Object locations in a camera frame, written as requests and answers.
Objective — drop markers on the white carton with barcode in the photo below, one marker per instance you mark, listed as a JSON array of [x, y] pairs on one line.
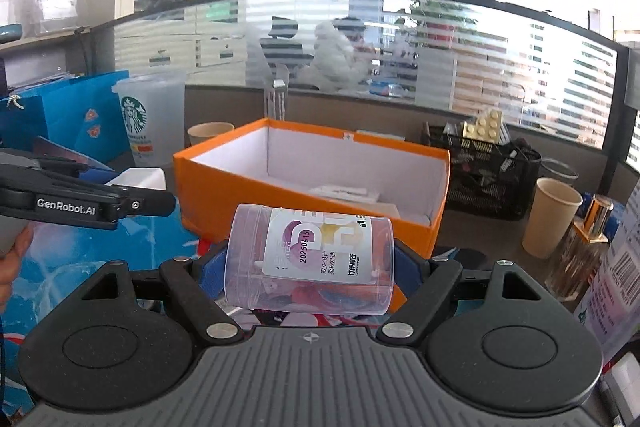
[[617, 287]]

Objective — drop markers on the striped frosted glass partition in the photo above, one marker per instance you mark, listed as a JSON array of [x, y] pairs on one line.
[[450, 72]]

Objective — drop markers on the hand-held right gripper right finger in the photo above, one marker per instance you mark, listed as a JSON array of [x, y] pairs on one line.
[[406, 272]]

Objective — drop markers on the person's left hand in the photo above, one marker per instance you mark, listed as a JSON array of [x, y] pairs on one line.
[[12, 272]]

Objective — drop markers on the blue printed poster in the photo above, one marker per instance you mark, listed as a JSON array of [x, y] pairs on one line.
[[100, 247]]

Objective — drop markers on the blue tissue pack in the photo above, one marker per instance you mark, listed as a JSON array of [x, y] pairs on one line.
[[607, 207]]

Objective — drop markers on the green potted plant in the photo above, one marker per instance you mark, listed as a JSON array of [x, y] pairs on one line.
[[435, 14]]

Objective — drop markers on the small white box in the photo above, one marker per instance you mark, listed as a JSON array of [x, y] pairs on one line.
[[142, 179]]

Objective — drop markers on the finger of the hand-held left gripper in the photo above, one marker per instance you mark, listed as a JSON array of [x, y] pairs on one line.
[[150, 203]]

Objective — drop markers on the round grey mesh pen cup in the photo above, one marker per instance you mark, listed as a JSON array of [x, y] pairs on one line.
[[560, 168]]

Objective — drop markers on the translucent plastic cup green logo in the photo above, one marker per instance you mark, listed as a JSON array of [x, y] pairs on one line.
[[150, 117]]

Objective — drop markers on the tall beige paper cup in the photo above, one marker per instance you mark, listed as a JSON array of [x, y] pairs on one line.
[[550, 222]]

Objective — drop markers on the yellow studded building plate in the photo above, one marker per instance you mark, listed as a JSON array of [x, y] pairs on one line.
[[482, 124]]

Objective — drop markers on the blue paper gift bag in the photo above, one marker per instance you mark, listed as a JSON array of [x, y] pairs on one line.
[[65, 107]]

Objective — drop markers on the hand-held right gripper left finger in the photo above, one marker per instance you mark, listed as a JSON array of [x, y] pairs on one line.
[[212, 272]]

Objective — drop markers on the teal bowl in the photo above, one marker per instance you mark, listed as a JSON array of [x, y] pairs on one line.
[[10, 32]]

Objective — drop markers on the perfume bottle gold cap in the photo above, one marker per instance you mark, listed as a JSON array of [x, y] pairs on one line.
[[575, 257]]

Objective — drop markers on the black mesh desk organizer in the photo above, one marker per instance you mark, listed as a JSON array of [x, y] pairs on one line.
[[500, 187]]

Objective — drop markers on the orange cardboard box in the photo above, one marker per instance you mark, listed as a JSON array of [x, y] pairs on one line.
[[220, 187]]

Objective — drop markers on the short beige paper cup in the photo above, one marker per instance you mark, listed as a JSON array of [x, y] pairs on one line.
[[207, 132]]

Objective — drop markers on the clear acrylic sign holder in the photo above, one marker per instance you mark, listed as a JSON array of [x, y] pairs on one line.
[[276, 97]]

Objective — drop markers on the clear plastic cotton swab jar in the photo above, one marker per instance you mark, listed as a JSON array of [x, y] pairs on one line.
[[310, 257]]

